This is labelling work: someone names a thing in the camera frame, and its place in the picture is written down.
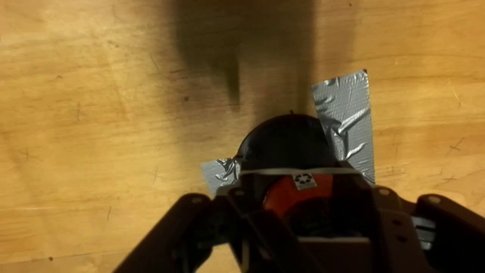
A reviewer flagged grey duct tape piece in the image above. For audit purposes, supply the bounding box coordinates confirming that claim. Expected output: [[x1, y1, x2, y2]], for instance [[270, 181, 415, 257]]
[[309, 69, 379, 187], [199, 157, 244, 199]]

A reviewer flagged black upside-down cup orange band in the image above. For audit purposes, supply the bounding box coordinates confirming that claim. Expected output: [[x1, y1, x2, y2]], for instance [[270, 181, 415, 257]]
[[235, 113, 376, 273]]

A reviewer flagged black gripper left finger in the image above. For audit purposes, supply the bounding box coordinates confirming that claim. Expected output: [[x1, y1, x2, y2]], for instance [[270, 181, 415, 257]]
[[112, 187, 300, 273]]

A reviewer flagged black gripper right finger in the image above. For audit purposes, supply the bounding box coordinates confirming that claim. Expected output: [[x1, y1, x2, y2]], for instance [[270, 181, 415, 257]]
[[347, 174, 485, 273]]

